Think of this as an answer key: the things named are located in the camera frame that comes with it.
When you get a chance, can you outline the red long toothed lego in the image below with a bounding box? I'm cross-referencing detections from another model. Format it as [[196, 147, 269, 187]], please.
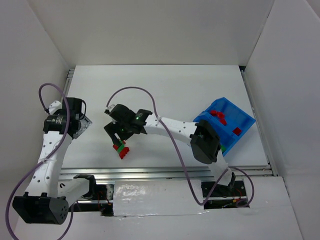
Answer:
[[118, 146, 130, 159]]

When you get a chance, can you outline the red arch lego piece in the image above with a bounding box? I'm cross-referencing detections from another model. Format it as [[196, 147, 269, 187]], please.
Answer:
[[209, 110, 225, 119]]

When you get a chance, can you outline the green 2x4 lego brick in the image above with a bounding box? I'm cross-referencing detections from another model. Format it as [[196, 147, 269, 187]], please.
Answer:
[[220, 145, 226, 153]]

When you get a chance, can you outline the red rounded lego brick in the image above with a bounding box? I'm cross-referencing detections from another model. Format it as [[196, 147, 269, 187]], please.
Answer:
[[232, 127, 242, 136]]

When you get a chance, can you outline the thin green lego plate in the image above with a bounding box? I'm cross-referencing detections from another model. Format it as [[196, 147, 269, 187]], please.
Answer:
[[116, 145, 125, 153]]

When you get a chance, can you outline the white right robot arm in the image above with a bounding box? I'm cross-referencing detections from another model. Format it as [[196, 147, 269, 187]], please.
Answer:
[[104, 104, 236, 189]]

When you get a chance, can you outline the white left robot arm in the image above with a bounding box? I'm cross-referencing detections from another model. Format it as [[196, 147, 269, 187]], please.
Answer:
[[12, 97, 97, 225]]

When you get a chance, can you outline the white foil cover sheet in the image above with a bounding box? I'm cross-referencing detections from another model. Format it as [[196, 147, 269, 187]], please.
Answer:
[[113, 180, 205, 217]]

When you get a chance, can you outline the blue plastic divided bin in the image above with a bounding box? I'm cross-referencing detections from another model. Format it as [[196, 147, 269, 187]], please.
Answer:
[[193, 97, 256, 156]]

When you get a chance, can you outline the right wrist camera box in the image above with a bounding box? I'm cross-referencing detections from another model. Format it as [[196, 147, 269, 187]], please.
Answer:
[[104, 104, 115, 115]]

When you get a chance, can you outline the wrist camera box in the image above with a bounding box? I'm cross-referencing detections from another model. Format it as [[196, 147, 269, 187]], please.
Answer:
[[104, 104, 115, 115], [44, 100, 62, 115]]

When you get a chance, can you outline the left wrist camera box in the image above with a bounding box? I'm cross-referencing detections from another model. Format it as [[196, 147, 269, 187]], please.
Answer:
[[44, 100, 62, 115]]

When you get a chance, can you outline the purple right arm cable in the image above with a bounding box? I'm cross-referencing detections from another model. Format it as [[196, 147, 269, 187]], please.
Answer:
[[105, 86, 256, 209]]

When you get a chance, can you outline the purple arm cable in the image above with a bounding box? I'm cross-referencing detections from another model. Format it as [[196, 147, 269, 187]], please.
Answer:
[[4, 83, 87, 240], [105, 86, 256, 209]]

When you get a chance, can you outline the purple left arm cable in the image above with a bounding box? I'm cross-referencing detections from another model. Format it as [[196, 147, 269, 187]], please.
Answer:
[[4, 83, 87, 240]]

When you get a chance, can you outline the aluminium front rail frame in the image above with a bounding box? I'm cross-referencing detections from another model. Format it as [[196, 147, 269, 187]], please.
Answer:
[[59, 165, 273, 183]]

